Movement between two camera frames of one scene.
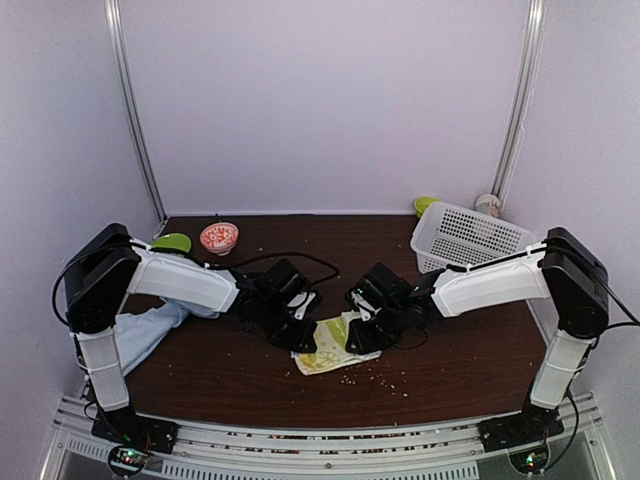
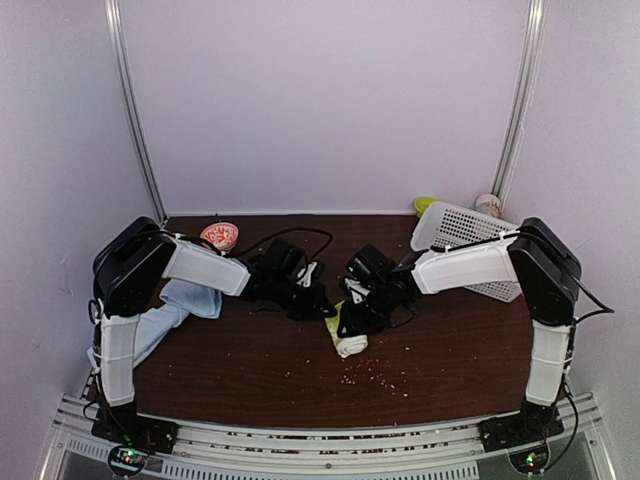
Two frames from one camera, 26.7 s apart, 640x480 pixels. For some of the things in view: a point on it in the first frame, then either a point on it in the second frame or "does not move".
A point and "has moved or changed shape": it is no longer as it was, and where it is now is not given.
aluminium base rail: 582,451 does not move
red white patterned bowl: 219,237 does not move
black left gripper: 299,342 -> 311,310
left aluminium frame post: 131,98 does not move
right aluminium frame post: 522,99 does not move
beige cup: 488,204 does not move
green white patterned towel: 332,338 has moved or changed shape
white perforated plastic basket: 448,235 does not move
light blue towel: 137,333 has moved or changed shape
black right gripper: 363,344 -> 354,325
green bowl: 423,202 does not move
